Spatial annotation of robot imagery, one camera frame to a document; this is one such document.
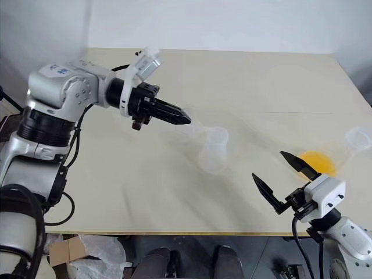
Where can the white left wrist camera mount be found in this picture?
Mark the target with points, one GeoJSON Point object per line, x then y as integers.
{"type": "Point", "coordinates": [145, 65]}

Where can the small metal object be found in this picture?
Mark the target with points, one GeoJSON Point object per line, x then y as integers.
{"type": "Point", "coordinates": [290, 271]}

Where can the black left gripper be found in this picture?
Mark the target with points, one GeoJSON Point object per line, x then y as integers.
{"type": "Point", "coordinates": [139, 98]}

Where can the brown cardboard box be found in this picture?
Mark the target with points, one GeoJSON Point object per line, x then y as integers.
{"type": "Point", "coordinates": [68, 251]}

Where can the black stand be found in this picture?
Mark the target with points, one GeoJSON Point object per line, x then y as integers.
{"type": "Point", "coordinates": [11, 102]}

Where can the dark rounded shape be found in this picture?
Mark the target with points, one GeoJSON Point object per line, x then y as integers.
{"type": "Point", "coordinates": [229, 263]}
{"type": "Point", "coordinates": [154, 264]}

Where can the cardboard box with plastic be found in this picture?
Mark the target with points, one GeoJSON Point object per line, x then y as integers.
{"type": "Point", "coordinates": [98, 255]}

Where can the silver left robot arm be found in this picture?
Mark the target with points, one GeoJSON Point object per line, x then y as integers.
{"type": "Point", "coordinates": [58, 87]}

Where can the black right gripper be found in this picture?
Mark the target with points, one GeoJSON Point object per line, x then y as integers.
{"type": "Point", "coordinates": [300, 202]}

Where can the transparent plastic funnel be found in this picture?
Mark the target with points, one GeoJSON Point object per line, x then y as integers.
{"type": "Point", "coordinates": [192, 128]}

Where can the clear plastic cup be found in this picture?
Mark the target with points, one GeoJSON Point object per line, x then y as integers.
{"type": "Point", "coordinates": [213, 151]}

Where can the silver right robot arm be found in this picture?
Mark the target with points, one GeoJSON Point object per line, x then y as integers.
{"type": "Point", "coordinates": [351, 235]}

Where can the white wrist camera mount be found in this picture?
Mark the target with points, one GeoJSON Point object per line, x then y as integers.
{"type": "Point", "coordinates": [145, 65]}
{"type": "Point", "coordinates": [325, 194]}

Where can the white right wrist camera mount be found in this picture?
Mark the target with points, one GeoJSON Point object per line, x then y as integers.
{"type": "Point", "coordinates": [325, 194]}

